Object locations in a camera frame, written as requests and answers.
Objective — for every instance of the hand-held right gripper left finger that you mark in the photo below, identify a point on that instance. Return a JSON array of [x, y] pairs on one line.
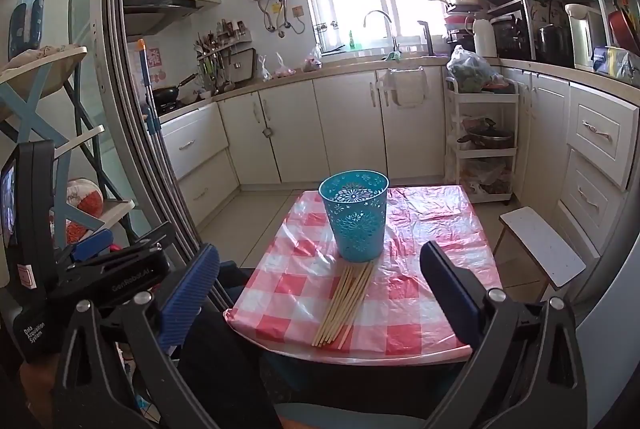
[[190, 289]]

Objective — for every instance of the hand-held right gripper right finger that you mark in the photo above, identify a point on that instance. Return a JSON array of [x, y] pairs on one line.
[[450, 294]]

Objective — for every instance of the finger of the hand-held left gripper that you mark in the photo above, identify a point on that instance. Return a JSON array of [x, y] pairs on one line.
[[120, 265], [92, 243]]

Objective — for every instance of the bundle of wooden chopsticks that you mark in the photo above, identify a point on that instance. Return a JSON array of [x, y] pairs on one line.
[[345, 304]]

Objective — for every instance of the teal perforated plastic basket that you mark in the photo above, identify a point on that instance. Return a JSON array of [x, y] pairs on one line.
[[355, 229]]

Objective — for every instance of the red white plush toy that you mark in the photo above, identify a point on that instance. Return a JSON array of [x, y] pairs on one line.
[[82, 204]]

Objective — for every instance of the white blue storage shelf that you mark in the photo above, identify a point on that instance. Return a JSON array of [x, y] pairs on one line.
[[30, 119]]

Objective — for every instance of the white wooden stool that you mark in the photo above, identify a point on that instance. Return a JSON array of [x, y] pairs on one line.
[[545, 244]]

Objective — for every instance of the red white checkered tablecloth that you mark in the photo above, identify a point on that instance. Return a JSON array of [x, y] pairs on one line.
[[300, 289]]

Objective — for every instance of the crumpled plastic bags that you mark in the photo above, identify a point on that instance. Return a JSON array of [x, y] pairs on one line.
[[487, 176]]

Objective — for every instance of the white rolling cart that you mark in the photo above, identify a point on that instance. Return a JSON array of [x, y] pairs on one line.
[[482, 153]]

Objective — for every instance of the patterned cushion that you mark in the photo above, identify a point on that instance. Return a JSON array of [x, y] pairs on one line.
[[30, 56]]

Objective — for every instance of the dark pot with lid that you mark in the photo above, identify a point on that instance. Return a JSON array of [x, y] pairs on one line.
[[487, 138]]

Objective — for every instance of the black wok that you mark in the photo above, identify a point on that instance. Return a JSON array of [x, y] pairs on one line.
[[165, 95]]

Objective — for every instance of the cream base cabinet run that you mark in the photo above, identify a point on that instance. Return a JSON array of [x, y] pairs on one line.
[[345, 129]]

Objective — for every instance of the white hanging waste bin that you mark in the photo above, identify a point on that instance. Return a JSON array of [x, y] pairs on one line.
[[405, 86]]

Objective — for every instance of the plastic bag of greens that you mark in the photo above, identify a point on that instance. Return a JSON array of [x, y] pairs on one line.
[[470, 71]]

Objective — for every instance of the grey rectangular tray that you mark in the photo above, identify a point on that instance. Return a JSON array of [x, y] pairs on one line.
[[242, 66]]

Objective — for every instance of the grey range hood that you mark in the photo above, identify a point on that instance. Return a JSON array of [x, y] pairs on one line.
[[150, 9]]

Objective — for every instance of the clear plastic food bag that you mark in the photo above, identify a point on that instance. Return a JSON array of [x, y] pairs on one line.
[[284, 68], [264, 70]]

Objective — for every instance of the black angular tap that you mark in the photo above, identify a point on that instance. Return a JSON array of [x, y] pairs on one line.
[[429, 39]]

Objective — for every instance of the white thermos jug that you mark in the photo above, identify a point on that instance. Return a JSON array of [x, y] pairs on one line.
[[484, 40]]

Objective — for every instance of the pink plastic bag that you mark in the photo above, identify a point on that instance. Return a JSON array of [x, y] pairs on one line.
[[312, 61]]

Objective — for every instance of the green bottle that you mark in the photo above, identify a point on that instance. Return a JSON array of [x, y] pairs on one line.
[[353, 41]]

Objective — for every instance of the stack of coloured basins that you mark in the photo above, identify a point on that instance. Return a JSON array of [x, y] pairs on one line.
[[457, 21]]

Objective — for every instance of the curved chrome faucet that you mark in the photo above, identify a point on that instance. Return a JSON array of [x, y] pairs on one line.
[[389, 20]]

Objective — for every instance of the blue carton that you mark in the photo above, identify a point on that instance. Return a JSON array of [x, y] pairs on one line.
[[612, 61]]

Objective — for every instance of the white electric kettle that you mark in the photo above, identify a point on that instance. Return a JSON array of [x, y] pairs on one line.
[[582, 36]]

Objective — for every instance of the red frying pan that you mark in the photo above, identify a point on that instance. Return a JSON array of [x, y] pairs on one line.
[[625, 31]]

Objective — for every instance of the blue wall decoration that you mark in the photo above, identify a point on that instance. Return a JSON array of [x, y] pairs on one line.
[[25, 26]]

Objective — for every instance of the pink wall stickers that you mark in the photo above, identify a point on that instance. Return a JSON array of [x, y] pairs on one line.
[[157, 64]]

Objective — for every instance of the wall utensil rack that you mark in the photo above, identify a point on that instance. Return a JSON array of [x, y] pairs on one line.
[[215, 54]]

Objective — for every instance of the wall power socket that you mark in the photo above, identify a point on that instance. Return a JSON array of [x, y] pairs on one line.
[[298, 11]]

